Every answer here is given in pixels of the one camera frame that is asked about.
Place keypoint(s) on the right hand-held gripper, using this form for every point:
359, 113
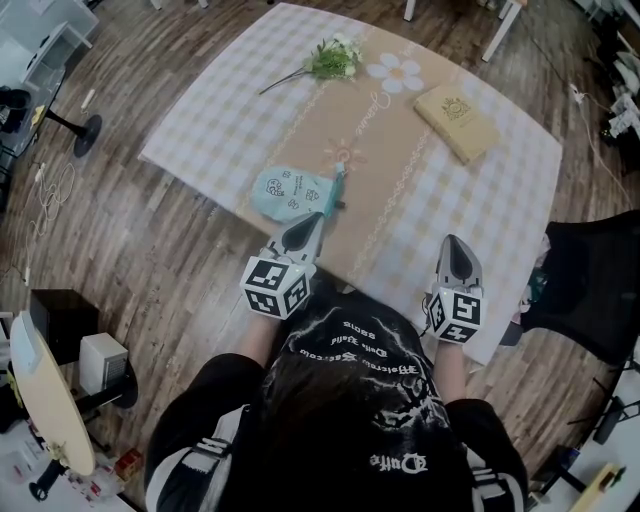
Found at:
457, 312

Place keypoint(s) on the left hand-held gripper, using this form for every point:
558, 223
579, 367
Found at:
275, 287

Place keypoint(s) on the light blue pencil pouch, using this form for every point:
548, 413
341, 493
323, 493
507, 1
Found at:
285, 195

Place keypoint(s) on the person's left forearm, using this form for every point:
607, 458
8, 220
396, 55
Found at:
260, 345

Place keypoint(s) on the person's right forearm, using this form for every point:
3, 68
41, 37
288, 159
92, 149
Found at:
450, 372

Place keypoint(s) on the table with checkered cloth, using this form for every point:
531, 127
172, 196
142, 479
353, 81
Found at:
450, 210

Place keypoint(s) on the pile of colourful fabric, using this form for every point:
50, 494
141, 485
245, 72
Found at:
535, 292

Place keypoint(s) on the person's black printed shirt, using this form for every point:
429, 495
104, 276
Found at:
350, 340

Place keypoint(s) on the black headrest office chair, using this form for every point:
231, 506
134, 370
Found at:
590, 285

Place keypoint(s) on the beige hardcover book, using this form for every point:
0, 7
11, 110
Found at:
457, 122

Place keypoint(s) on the artificial white flower bouquet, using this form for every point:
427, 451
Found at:
335, 60

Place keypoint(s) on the white power strip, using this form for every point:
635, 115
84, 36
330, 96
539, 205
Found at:
88, 99
577, 93

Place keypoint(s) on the black tripod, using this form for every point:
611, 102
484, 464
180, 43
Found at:
610, 415

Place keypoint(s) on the black round stool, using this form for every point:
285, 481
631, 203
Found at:
127, 395

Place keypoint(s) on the white perforated box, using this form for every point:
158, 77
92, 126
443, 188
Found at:
102, 362

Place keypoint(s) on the small wood-top desk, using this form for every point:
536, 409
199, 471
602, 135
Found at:
502, 30

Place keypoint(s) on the black cabinet box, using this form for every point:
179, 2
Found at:
62, 320

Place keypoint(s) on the yellow box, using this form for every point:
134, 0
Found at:
597, 490

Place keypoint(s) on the red box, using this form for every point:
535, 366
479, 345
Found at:
129, 461

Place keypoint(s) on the round black bar table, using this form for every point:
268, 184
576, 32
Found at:
45, 115

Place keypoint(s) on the white flat box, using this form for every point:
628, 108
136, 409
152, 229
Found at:
29, 342

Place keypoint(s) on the round wooden table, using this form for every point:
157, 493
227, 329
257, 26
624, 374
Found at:
50, 400

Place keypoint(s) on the white shelf unit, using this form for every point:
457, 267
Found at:
55, 40

